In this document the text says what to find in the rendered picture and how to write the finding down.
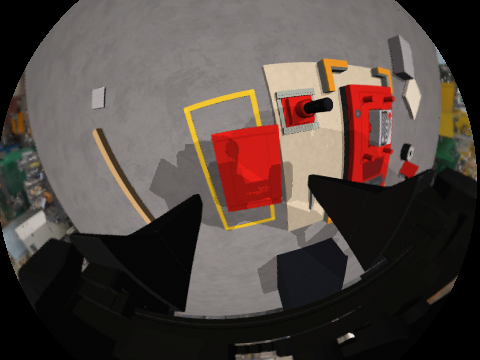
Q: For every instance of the beige square slab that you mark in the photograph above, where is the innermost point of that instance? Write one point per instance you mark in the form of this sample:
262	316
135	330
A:
411	95

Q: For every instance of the tan flat bar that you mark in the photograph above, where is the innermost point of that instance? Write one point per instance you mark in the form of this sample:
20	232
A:
119	176

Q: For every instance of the red car hood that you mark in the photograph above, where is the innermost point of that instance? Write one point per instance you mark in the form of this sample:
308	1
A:
249	165

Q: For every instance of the yellow rectangular frame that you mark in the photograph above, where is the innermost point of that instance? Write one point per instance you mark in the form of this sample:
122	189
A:
192	129

